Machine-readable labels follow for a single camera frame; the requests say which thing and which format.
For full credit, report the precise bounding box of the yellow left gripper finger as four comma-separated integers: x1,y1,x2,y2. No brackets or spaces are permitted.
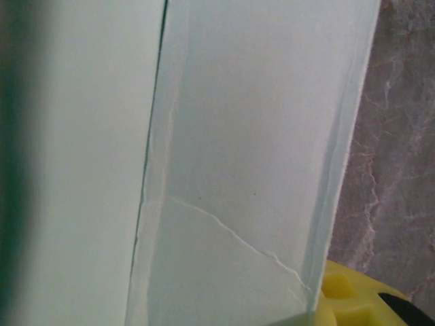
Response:
314,259,435,326

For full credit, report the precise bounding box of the light teal paper box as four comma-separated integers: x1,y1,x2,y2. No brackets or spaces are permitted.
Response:
0,0,381,326

